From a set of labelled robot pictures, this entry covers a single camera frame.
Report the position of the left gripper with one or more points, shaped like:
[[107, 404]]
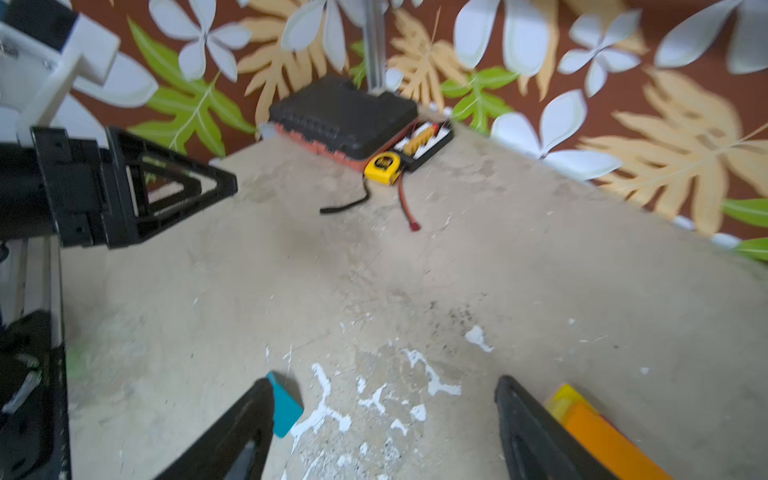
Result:
[[57, 188]]

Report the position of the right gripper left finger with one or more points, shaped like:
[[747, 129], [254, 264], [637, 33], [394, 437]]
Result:
[[236, 446]]

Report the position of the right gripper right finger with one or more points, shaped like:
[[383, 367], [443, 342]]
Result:
[[534, 444]]

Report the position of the teal wood block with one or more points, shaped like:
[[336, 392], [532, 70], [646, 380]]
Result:
[[287, 407]]

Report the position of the orange wood block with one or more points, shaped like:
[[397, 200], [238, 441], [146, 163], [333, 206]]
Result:
[[606, 444]]

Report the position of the yellow long block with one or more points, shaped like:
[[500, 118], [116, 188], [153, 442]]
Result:
[[560, 403]]

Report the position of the black and red tool case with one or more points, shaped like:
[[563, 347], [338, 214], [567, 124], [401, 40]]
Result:
[[331, 117]]

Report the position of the yellow tape measure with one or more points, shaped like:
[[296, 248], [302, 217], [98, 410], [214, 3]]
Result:
[[385, 168]]

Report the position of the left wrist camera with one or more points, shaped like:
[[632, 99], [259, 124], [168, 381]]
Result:
[[45, 47]]

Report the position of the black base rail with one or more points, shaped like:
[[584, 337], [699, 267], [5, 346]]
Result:
[[35, 438]]

